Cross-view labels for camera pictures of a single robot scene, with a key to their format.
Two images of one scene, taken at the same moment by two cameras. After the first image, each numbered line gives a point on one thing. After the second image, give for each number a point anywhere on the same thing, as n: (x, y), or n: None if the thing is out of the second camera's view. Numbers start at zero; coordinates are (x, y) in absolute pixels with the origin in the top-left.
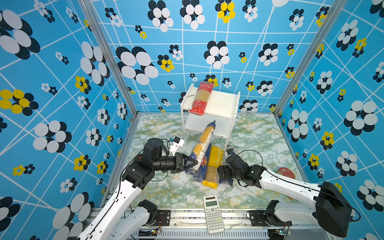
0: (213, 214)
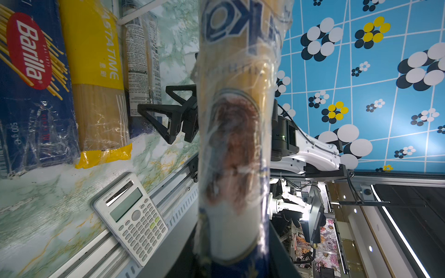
0: (128, 212)
